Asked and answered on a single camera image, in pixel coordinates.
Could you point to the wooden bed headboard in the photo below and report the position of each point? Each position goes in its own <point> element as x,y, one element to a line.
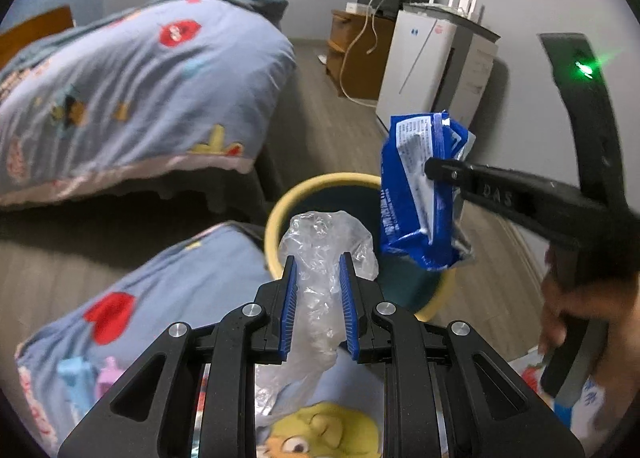
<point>17,38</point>

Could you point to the wooden TV cabinet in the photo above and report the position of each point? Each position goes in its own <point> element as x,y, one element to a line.
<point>358,49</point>

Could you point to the clear plastic bag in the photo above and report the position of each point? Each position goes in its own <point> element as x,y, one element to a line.
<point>316,240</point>

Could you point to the yellow-rimmed teal trash bin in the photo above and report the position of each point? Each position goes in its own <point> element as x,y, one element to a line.
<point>402,281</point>

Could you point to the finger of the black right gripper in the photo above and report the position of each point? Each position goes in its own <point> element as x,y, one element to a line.
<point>548,208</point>

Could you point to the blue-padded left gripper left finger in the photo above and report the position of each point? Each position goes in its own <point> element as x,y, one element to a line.
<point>273,340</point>

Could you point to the blue cartoon bed duvet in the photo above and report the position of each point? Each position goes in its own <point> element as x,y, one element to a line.
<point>172,85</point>

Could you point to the white wifi router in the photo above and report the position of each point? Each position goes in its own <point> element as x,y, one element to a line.
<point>462,8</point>

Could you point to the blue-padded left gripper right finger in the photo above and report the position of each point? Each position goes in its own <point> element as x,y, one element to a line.
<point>364,338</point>

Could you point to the blue snack wrapper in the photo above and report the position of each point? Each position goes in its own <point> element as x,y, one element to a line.
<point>419,217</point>

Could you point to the white air purifier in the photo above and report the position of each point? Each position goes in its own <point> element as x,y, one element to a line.
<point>438,61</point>

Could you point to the person's right hand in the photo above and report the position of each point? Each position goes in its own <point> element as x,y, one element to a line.
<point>617,303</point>

